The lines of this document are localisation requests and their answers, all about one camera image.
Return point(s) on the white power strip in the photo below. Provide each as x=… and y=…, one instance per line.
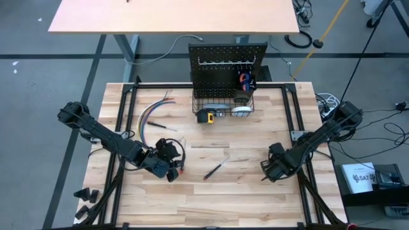
x=324, y=102

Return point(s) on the black metal pegboard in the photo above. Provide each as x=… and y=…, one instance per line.
x=217, y=80

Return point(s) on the dark electronic device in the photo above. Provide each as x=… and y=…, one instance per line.
x=388, y=179

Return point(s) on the light wooden desk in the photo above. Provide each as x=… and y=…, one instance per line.
x=175, y=16

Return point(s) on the red tape band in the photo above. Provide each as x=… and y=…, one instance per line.
x=351, y=227

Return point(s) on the black red-tipped screwdriver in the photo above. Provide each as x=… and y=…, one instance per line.
x=212, y=171
x=158, y=125
x=181, y=171

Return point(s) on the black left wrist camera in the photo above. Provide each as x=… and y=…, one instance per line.
x=166, y=148

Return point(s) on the black triangular bracket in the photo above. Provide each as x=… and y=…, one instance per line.
x=82, y=211
x=83, y=195
x=94, y=196

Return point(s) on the black round weight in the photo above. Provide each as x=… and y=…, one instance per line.
x=318, y=43

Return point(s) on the yellow black tape measure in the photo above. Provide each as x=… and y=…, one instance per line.
x=206, y=117

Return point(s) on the white tape roll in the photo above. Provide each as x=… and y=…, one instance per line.
x=241, y=111

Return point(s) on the black floor plug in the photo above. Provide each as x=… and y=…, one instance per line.
x=403, y=106

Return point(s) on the black wheeled stand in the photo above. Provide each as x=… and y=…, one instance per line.
x=380, y=12

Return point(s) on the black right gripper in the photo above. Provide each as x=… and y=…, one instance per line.
x=276, y=164

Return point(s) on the black aluminium table frame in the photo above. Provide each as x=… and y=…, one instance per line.
x=159, y=85

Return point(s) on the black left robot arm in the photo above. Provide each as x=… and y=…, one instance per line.
x=105, y=137

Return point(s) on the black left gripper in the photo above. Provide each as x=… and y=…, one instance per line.
x=159, y=167

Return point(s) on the black pegboard bin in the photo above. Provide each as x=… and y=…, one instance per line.
x=244, y=97

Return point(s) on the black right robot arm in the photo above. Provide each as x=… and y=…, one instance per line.
x=319, y=137

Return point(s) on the black side shelf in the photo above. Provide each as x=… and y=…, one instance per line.
x=367, y=199

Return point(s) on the grey flat device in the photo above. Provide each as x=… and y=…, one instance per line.
x=397, y=212

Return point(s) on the white printed booklet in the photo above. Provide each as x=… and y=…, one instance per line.
x=358, y=177

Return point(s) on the grey utility knife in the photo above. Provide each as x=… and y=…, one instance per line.
x=215, y=106

